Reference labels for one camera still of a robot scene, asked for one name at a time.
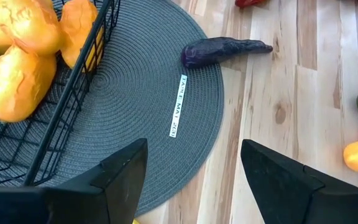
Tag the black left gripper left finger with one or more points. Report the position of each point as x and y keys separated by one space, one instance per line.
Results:
x=110 y=193

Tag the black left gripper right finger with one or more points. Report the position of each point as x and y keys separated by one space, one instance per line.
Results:
x=281 y=193

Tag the dark purple eggplant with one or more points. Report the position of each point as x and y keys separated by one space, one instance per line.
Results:
x=213 y=51

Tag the red chili pepper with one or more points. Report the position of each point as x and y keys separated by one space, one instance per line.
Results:
x=249 y=2

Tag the grey round woven placemat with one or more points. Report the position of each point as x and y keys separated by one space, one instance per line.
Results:
x=141 y=93

